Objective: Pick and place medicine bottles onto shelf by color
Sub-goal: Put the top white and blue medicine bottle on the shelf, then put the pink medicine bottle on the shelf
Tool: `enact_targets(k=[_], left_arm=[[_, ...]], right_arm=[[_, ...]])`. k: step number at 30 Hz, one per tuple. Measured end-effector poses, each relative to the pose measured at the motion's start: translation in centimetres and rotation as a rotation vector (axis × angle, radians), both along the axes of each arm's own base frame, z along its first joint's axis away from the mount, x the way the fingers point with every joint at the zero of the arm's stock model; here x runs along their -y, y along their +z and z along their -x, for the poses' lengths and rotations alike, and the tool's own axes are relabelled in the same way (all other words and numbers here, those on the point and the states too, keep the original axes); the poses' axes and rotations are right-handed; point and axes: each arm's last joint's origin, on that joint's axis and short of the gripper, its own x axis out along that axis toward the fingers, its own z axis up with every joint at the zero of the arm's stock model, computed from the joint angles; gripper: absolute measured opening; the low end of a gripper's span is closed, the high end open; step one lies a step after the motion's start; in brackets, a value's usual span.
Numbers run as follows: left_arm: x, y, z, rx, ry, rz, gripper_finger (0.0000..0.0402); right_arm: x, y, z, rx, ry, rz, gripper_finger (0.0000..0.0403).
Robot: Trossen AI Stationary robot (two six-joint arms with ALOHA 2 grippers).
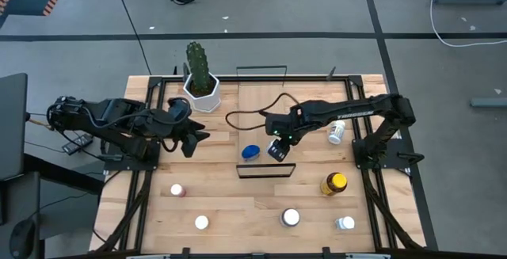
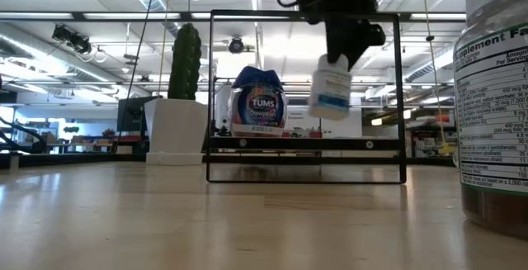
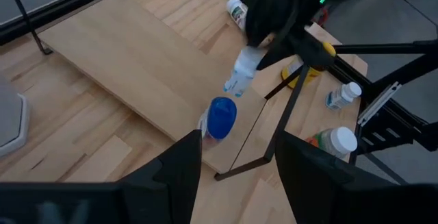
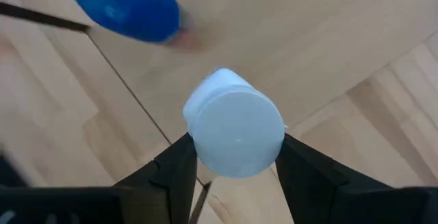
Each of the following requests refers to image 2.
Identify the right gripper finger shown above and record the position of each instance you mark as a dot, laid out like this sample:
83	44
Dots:
344	39
377	34

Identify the white Melatonin bottle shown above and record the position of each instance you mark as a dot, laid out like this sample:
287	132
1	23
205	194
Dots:
330	92

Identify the Tums bottle blue cap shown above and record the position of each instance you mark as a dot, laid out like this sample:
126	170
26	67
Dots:
257	109

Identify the green label gummy vitamin jar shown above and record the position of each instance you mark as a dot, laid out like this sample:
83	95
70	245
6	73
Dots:
491	117

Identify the red storage bin rack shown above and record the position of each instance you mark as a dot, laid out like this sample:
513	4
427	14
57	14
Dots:
442	118

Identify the grey storage bin rack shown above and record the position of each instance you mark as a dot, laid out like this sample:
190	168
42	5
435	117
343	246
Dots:
429	144

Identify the yellow hanging power plug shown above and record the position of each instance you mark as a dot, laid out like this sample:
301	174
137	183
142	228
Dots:
445	149

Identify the white background panel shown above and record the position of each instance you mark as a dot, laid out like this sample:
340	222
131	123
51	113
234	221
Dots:
222	113

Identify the green cactus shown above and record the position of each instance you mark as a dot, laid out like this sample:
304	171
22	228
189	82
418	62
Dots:
185	63

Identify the white square planter pot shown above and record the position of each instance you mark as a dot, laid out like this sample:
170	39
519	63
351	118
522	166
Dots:
175	129

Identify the black computer monitor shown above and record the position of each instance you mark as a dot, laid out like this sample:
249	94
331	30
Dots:
130	115

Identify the round black ceiling camera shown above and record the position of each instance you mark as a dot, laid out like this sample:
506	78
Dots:
236	45

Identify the black frame wooden shelf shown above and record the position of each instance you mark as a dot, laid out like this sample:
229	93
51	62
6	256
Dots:
305	143

